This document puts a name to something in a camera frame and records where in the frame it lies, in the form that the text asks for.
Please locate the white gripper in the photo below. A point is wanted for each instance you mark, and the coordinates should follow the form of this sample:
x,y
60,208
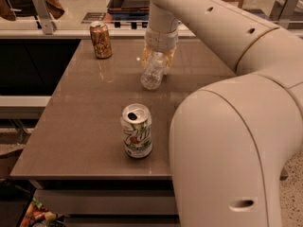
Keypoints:
x,y
161,42

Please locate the right metal glass bracket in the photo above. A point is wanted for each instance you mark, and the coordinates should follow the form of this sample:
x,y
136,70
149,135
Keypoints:
x,y
282,15

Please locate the metal glass bracket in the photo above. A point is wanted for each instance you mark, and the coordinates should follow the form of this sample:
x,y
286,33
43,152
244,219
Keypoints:
x,y
282,15
47,24

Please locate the brown soda can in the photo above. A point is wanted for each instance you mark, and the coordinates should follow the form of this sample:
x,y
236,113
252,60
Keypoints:
x,y
100,40

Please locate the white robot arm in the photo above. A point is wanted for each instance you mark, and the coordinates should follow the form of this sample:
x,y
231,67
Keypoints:
x,y
229,141

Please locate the clear plastic water bottle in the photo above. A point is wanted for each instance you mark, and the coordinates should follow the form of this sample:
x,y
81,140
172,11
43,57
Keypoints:
x,y
154,71

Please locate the left metal glass bracket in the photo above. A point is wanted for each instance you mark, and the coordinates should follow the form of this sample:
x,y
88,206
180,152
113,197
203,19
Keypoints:
x,y
47,24

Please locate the white 7up soda can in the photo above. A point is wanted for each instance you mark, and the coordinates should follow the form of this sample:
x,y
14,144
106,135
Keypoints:
x,y
136,123

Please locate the open grey storage box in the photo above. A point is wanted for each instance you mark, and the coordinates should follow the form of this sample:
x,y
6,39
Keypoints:
x,y
128,5

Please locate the colourful snack bag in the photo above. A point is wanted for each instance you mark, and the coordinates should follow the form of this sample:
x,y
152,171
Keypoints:
x,y
37,215

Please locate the brown jacket on chair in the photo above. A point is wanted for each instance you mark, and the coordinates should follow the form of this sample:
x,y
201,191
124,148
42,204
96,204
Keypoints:
x,y
11,9

